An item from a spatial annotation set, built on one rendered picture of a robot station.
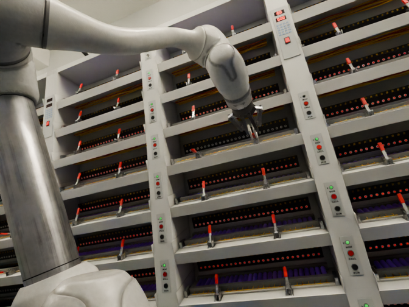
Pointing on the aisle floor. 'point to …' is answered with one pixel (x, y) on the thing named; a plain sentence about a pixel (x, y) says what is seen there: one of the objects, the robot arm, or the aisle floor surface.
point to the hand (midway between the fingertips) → (252, 131)
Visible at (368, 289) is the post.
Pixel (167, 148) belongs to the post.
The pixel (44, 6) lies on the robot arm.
